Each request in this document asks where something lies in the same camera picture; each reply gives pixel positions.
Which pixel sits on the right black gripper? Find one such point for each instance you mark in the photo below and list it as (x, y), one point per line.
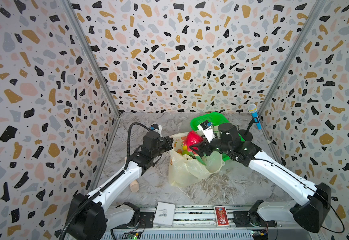
(206, 147)

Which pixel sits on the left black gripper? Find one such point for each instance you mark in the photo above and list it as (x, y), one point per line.
(167, 144)

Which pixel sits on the red dragon fruit toy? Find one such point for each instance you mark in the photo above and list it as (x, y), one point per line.
(191, 139)

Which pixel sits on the cream plastic bag orange print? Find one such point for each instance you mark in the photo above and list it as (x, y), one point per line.
(185, 170)

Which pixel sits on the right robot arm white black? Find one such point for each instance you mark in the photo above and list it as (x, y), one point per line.
(310, 202)

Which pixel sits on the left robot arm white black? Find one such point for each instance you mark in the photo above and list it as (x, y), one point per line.
(114, 189)

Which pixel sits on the green plastic basket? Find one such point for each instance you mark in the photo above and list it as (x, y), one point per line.
(216, 119)

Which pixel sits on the wooden rolling pin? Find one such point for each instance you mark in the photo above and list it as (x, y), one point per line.
(134, 186)

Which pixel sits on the black microphone stand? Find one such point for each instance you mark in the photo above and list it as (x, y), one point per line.
(245, 133)

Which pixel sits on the blue toy microphone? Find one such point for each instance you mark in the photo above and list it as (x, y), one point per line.
(252, 108)

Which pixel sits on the white cardboard box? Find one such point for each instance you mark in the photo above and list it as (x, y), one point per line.
(164, 214)

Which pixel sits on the red card pack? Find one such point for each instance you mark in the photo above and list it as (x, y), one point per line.
(221, 216)

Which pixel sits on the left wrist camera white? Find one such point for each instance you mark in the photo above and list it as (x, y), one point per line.
(156, 128)

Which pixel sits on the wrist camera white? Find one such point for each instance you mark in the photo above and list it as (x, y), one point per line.
(156, 128)
(207, 129)

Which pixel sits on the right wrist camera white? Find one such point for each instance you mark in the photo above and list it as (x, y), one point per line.
(207, 129)

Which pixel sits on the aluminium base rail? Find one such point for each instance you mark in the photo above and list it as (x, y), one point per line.
(198, 223)

